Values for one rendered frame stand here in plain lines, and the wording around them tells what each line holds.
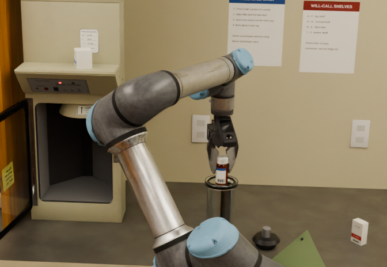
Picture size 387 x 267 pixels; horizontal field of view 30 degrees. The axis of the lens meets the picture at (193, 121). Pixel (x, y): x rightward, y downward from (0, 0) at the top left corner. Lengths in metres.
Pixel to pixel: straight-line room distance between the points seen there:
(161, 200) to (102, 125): 0.24
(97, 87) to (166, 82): 0.59
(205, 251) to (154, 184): 0.24
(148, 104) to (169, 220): 0.30
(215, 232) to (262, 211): 0.98
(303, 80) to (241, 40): 0.29
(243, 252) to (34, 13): 1.10
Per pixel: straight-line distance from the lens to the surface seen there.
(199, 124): 2.87
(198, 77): 1.91
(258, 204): 2.75
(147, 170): 1.84
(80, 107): 2.48
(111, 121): 1.83
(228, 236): 1.72
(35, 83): 2.38
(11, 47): 2.50
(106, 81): 2.32
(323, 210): 2.74
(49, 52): 2.42
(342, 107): 2.89
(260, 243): 2.39
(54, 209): 2.60
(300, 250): 1.87
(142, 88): 1.78
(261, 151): 2.91
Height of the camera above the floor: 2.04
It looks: 17 degrees down
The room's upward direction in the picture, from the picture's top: 1 degrees clockwise
